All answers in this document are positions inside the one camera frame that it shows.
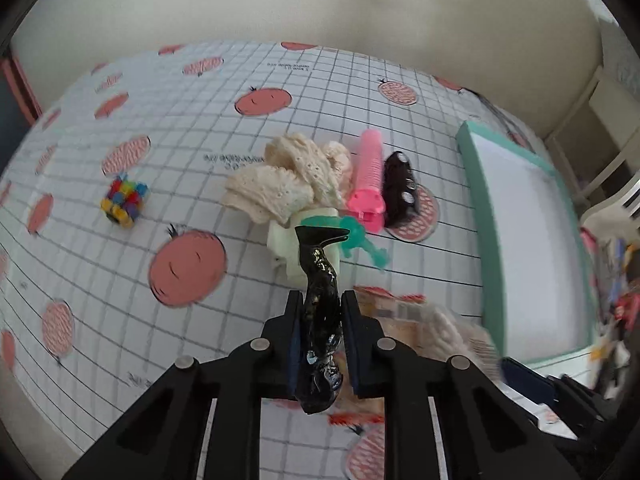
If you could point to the cream lace scrunchie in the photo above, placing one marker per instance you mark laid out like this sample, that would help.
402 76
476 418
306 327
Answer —
295 175

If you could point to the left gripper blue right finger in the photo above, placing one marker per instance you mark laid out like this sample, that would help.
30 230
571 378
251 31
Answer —
443 417

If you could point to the biscuit snack packet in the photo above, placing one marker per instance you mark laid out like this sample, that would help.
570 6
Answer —
401 317

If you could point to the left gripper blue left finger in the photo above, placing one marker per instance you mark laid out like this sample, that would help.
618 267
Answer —
201 420

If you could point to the cream plastic hair claw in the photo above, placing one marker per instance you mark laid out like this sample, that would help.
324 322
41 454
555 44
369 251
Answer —
283 244

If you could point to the teal shallow box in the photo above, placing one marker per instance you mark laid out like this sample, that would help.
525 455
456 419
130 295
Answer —
537 301

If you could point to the teal plastic toy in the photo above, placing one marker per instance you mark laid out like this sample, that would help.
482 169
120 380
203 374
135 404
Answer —
357 237

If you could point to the pink hair roller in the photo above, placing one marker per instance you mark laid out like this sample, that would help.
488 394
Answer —
366 202

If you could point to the black toy car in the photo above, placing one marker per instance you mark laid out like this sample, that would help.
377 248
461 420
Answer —
399 191

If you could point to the white shelf unit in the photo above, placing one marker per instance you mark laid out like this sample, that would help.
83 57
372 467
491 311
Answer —
597 140

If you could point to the black toy dinosaur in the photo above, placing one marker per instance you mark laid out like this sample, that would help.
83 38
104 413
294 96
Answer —
319 378

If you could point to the multicolour block toy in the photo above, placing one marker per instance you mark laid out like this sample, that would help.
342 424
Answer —
124 200

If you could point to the bag of cotton swabs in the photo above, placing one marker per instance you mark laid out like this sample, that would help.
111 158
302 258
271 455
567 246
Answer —
444 334

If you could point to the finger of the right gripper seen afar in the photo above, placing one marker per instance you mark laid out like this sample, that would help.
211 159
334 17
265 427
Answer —
534 387

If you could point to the pomegranate grid tablecloth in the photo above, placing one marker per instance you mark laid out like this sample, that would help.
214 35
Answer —
94 313

